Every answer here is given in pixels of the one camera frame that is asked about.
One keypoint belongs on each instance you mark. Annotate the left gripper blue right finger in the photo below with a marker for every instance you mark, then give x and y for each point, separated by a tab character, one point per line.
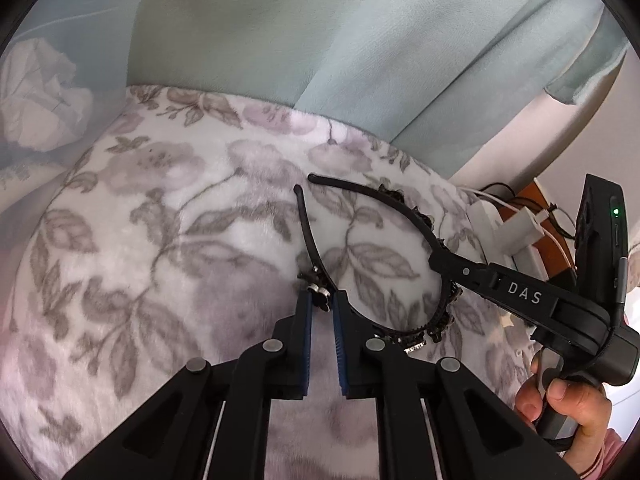
370	368

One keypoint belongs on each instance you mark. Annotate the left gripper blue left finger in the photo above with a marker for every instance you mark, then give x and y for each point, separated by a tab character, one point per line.
275	369

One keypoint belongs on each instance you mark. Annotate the white paper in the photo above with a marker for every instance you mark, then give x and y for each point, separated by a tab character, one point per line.
41	107

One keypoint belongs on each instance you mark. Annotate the clear plastic storage bin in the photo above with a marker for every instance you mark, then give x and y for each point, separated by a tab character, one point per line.
95	35

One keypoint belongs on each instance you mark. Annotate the person's right hand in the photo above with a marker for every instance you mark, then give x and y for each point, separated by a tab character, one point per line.
588	406

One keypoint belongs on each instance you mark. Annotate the white power strip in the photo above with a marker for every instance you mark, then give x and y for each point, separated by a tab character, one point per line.
485	219

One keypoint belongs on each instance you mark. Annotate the white power adapter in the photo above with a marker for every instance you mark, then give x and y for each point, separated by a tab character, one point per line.
524	228

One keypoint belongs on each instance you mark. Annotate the floral table cloth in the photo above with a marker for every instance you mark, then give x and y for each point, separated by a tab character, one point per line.
178	236

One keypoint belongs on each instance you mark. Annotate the pale green curtain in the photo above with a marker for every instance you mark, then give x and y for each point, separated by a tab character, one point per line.
436	78

